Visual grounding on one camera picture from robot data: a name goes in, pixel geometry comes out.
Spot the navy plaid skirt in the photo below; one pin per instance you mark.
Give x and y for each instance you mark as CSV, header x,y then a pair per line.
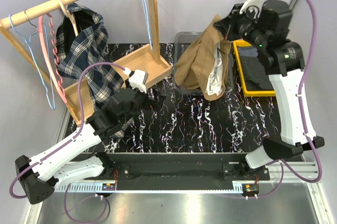
x,y
90,46

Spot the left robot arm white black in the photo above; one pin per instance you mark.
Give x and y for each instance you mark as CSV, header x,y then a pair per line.
x,y
41,174

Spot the grey plastic bin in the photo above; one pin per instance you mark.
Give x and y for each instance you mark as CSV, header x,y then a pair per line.
x,y
182,42

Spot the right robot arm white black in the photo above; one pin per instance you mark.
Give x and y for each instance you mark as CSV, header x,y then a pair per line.
x,y
284,65

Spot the tan brown garment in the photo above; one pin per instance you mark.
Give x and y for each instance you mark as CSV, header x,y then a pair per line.
x,y
205,63

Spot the wooden clothes rack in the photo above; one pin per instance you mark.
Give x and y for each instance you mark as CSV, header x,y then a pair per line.
x,y
146,58

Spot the yellow plastic tray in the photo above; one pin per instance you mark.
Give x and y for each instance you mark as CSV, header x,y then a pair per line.
x,y
247,93

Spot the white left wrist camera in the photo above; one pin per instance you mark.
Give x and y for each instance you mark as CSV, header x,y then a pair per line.
x,y
136,79

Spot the dark grey folded cloth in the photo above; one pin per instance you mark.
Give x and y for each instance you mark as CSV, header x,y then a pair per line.
x,y
254,75

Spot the blue grey folded cloth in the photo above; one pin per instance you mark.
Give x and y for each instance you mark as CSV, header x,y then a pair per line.
x,y
248,51

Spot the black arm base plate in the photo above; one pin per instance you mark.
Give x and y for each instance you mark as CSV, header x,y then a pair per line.
x,y
180,171

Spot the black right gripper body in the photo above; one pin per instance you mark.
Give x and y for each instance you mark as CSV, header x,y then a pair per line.
x,y
242,26

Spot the light wooden hanger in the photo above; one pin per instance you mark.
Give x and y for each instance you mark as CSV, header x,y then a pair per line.
x,y
69,15

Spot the aluminium mounting rail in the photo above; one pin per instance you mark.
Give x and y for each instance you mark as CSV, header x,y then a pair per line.
x,y
289,171

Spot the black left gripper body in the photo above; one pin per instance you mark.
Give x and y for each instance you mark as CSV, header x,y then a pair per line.
x,y
142,101

